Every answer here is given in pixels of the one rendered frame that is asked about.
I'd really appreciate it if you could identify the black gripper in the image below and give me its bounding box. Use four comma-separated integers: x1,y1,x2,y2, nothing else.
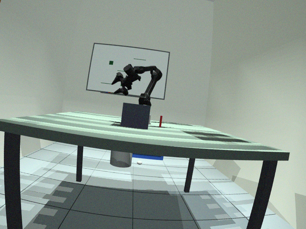
112,72,132,95

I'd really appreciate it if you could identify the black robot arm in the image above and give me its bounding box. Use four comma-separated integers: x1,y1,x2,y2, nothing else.
123,64,162,106

